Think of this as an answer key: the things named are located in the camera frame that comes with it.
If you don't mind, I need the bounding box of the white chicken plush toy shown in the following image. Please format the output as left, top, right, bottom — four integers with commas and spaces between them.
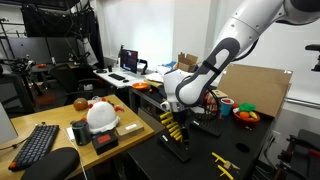
86, 101, 120, 134

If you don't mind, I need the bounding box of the red bowl with toy fruit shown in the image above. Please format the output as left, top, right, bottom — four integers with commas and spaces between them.
232, 103, 260, 123

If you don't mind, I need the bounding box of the brown cardboard sheet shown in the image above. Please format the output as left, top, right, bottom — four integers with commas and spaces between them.
217, 64, 293, 117

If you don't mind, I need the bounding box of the computer monitor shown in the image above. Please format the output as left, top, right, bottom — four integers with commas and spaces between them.
120, 49, 138, 73

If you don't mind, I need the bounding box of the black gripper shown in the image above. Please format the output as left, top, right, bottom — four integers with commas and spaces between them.
160, 101, 189, 127

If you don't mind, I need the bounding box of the small brown cardboard box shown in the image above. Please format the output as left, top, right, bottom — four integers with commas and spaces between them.
116, 121, 144, 140

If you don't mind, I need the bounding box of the black keyboard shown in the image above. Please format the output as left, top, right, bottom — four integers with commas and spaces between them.
8, 125, 59, 171

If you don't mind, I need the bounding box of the black cylindrical speaker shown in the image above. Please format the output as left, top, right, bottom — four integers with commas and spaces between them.
72, 120, 91, 146

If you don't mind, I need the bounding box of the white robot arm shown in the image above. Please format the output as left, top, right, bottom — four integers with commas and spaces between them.
163, 0, 320, 127

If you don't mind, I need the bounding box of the black stand with red keys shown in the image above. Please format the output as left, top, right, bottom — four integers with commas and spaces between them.
189, 91, 221, 137

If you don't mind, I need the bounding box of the black office chair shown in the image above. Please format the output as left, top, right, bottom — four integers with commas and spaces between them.
49, 64, 101, 102

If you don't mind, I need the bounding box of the teal cup with red block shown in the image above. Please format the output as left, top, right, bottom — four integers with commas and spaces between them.
220, 98, 234, 116

